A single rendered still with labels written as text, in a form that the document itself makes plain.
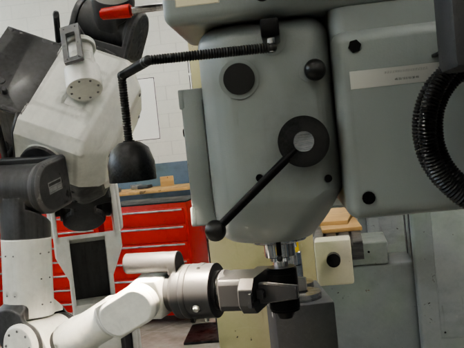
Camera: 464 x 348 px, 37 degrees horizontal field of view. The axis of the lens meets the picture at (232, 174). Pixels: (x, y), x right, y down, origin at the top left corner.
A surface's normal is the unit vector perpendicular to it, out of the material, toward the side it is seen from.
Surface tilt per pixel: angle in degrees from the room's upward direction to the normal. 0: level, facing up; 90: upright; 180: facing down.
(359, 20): 90
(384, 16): 90
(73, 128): 57
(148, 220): 90
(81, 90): 147
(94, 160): 139
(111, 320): 101
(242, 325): 90
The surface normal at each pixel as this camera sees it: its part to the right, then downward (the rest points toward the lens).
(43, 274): 0.88, -0.04
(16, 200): -0.30, 0.00
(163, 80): -0.07, 0.06
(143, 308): -0.31, 0.27
